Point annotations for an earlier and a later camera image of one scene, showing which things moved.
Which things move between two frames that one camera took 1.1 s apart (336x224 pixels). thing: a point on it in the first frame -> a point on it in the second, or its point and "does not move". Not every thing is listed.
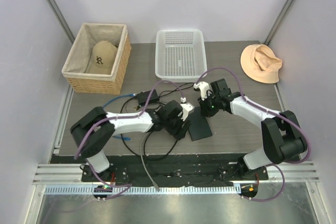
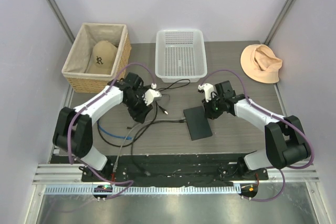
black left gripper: [179, 132] -> [140, 115]
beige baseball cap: [104, 55] does not move
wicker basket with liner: [97, 60] does not move
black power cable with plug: [161, 95] -> [179, 83]
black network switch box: [200, 128] does not move
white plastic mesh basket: [180, 55] does not move
